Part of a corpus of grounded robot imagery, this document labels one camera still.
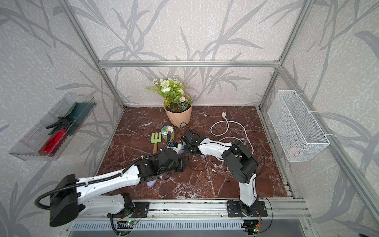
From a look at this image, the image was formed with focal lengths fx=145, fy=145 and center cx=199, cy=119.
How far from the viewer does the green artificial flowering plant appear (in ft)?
3.00

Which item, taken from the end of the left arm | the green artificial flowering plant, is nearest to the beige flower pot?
the green artificial flowering plant

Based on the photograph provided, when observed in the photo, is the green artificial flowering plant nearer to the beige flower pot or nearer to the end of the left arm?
the beige flower pot
